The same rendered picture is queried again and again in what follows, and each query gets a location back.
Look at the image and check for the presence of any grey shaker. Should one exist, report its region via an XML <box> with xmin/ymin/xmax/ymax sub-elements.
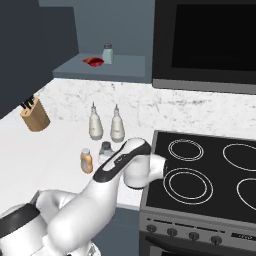
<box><xmin>101</xmin><ymin>42</ymin><xmax>115</xmax><ymax>66</ymax></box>
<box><xmin>97</xmin><ymin>141</ymin><xmax>116</xmax><ymax>167</ymax></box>

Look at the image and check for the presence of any black oven door handle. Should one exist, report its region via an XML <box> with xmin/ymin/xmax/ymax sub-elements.
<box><xmin>143</xmin><ymin>235</ymin><xmax>208</xmax><ymax>256</ymax></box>

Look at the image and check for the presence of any black microwave oven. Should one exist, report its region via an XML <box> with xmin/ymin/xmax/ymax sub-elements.
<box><xmin>151</xmin><ymin>0</ymin><xmax>256</xmax><ymax>96</ymax></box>

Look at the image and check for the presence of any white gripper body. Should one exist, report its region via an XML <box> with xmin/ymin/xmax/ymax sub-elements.
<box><xmin>149</xmin><ymin>154</ymin><xmax>169</xmax><ymax>183</ymax></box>

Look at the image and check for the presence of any wooden knife block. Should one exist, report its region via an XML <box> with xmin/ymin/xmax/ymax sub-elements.
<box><xmin>19</xmin><ymin>95</ymin><xmax>52</xmax><ymax>133</ymax></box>

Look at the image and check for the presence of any grey open wall cabinet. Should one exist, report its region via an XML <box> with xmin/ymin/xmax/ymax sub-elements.
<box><xmin>37</xmin><ymin>0</ymin><xmax>156</xmax><ymax>85</ymax></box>

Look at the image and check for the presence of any orange condiment bottle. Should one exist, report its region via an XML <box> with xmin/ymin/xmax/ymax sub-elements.
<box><xmin>79</xmin><ymin>148</ymin><xmax>94</xmax><ymax>175</ymax></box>

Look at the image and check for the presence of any black and silver stove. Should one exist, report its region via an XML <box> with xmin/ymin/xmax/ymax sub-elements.
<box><xmin>138</xmin><ymin>129</ymin><xmax>256</xmax><ymax>256</ymax></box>

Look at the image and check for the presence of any red condiment packet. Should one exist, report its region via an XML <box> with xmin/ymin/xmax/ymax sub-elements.
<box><xmin>82</xmin><ymin>56</ymin><xmax>105</xmax><ymax>68</ymax></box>

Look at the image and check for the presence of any dark cabinet door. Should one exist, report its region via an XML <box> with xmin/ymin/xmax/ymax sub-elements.
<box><xmin>0</xmin><ymin>0</ymin><xmax>80</xmax><ymax>120</ymax></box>

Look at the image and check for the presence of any white condiment bottle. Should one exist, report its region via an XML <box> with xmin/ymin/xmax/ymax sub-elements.
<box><xmin>88</xmin><ymin>101</ymin><xmax>105</xmax><ymax>141</ymax></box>
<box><xmin>110</xmin><ymin>103</ymin><xmax>126</xmax><ymax>144</ymax></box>

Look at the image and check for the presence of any black stove knob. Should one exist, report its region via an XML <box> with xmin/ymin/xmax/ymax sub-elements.
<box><xmin>166</xmin><ymin>227</ymin><xmax>178</xmax><ymax>238</ymax></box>
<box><xmin>210</xmin><ymin>234</ymin><xmax>223</xmax><ymax>246</ymax></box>
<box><xmin>188</xmin><ymin>231</ymin><xmax>200</xmax><ymax>242</ymax></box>
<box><xmin>146</xmin><ymin>223</ymin><xmax>158</xmax><ymax>234</ymax></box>

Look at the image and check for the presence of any grey base cabinet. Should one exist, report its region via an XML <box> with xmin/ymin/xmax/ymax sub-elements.
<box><xmin>94</xmin><ymin>206</ymin><xmax>141</xmax><ymax>256</ymax></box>

